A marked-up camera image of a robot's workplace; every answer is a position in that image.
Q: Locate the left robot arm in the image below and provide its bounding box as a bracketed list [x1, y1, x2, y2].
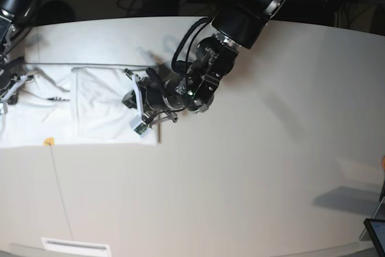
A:
[122, 0, 286, 127]

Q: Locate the white paper label strip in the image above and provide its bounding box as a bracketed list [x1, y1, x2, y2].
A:
[42, 238, 112, 257]

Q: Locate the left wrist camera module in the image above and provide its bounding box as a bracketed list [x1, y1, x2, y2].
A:
[129, 116, 151, 137]

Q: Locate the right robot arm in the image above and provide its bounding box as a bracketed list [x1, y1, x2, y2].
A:
[1, 0, 39, 115]

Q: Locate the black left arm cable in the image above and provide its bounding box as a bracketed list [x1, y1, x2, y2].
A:
[171, 17, 211, 74]

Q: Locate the dark tablet screen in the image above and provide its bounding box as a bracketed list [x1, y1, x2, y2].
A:
[363, 218, 384, 257]

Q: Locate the white printed T-shirt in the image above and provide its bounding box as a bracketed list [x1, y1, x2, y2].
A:
[1, 64, 158, 148]

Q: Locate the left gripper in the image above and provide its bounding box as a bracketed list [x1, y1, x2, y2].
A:
[122, 69, 187, 126]

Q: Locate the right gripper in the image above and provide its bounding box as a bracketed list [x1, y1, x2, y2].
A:
[1, 70, 33, 110]

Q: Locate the orange object at edge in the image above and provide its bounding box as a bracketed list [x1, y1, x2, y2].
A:
[381, 156, 385, 171]

